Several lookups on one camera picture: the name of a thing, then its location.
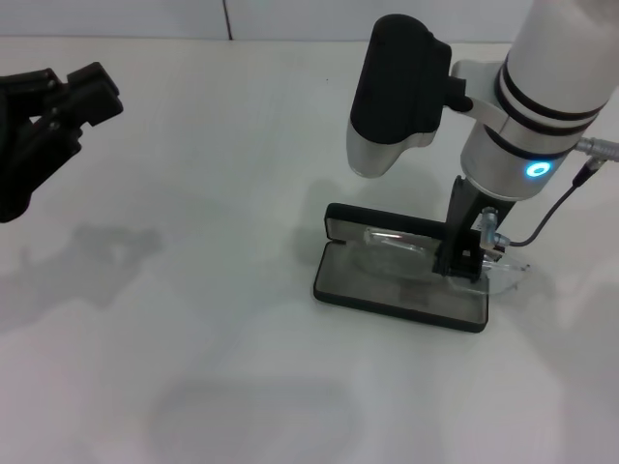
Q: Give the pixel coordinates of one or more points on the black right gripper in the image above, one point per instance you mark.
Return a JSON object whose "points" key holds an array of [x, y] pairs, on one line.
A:
{"points": [[464, 217]]}

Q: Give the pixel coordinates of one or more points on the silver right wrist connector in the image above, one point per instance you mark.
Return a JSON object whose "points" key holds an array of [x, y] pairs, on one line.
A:
{"points": [[599, 147]]}

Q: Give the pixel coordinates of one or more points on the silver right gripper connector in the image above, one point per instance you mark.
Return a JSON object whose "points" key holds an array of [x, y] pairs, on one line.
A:
{"points": [[489, 227]]}

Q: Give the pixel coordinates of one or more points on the black glasses case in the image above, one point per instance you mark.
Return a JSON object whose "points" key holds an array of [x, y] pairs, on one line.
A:
{"points": [[367, 290]]}

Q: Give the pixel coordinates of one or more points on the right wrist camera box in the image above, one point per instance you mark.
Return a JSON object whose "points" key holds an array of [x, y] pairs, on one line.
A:
{"points": [[396, 82]]}

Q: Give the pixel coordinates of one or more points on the clear white glasses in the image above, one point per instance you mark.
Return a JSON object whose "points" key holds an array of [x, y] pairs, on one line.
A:
{"points": [[387, 241]]}

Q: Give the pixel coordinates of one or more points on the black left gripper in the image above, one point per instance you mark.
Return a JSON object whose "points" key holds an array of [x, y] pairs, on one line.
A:
{"points": [[24, 164]]}

